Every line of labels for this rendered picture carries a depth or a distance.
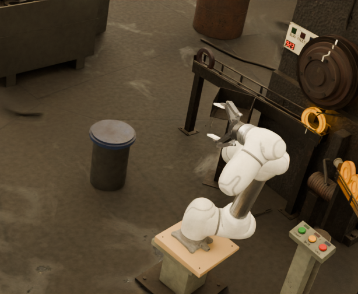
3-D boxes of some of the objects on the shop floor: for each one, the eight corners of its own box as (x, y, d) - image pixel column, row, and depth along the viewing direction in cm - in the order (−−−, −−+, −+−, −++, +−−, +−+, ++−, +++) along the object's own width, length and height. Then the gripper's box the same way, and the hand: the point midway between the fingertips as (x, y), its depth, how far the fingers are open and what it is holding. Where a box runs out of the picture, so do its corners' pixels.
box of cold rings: (46, 31, 613) (49, -46, 568) (94, 66, 568) (101, -14, 523) (-50, 50, 548) (-56, -34, 504) (-5, 91, 503) (-7, 3, 459)
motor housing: (299, 227, 421) (321, 167, 390) (323, 247, 408) (347, 186, 378) (287, 234, 413) (308, 173, 383) (311, 254, 400) (335, 192, 370)
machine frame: (299, 140, 515) (367, -64, 416) (404, 214, 452) (513, -7, 353) (239, 164, 473) (299, -59, 374) (346, 248, 410) (452, 9, 311)
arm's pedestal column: (182, 322, 337) (192, 284, 320) (134, 279, 357) (140, 242, 340) (227, 287, 363) (237, 251, 346) (179, 250, 383) (188, 214, 366)
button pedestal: (278, 293, 367) (306, 218, 332) (307, 319, 353) (339, 245, 318) (260, 303, 357) (287, 228, 322) (289, 332, 343) (320, 256, 308)
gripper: (244, 102, 231) (211, 90, 248) (230, 163, 237) (200, 147, 254) (258, 104, 236) (225, 91, 252) (244, 163, 241) (213, 147, 258)
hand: (214, 119), depth 252 cm, fingers open, 13 cm apart
